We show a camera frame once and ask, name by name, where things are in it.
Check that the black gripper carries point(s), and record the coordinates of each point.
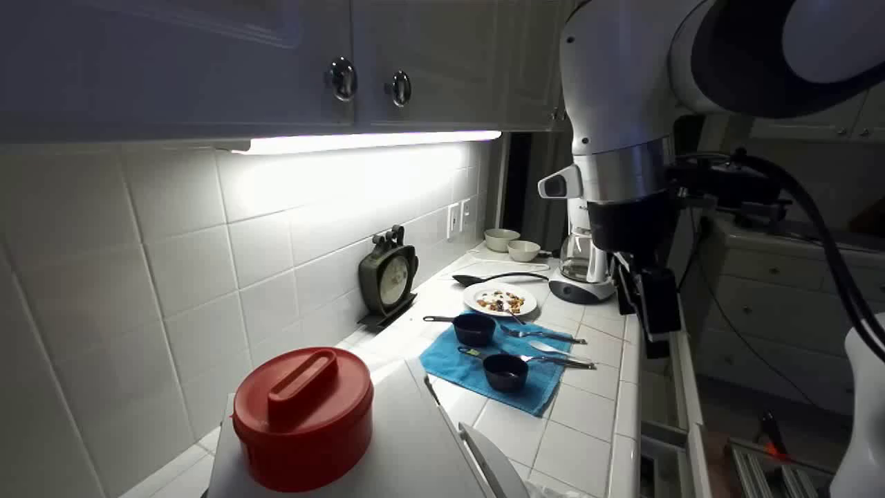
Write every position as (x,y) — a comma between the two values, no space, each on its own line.
(630,229)

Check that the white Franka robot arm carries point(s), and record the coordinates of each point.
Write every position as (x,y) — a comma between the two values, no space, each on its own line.
(626,83)

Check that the white plate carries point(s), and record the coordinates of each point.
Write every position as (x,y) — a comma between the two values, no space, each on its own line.
(481,305)

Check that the blue towel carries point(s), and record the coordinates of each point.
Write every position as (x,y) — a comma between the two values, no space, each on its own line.
(453,363)

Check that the white coffee maker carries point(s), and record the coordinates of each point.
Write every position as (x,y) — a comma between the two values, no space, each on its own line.
(582,292)

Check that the glass coffee carafe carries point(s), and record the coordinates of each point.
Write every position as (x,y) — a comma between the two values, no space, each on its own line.
(577,269)

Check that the white bowl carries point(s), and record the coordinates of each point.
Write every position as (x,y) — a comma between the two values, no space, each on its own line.
(523,251)
(503,238)

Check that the food pieces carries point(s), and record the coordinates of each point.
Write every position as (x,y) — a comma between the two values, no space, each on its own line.
(503,301)

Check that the white drawer cabinet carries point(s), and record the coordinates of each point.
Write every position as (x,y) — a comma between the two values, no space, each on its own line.
(783,313)

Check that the black measuring cup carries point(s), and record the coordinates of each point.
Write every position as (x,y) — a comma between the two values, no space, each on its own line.
(504,371)
(474,331)

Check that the under cabinet light bar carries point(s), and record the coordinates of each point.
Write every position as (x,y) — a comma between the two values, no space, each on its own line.
(370,142)

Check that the metal cabinet knob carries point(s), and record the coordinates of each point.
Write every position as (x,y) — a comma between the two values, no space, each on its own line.
(345,79)
(400,89)

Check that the white upper cabinet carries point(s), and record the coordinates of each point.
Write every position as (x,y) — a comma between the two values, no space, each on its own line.
(183,64)

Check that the white wall outlet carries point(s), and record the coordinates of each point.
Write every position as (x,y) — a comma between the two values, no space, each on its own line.
(465,213)
(453,223)

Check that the metal rail frame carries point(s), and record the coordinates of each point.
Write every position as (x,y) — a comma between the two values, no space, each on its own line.
(765,474)

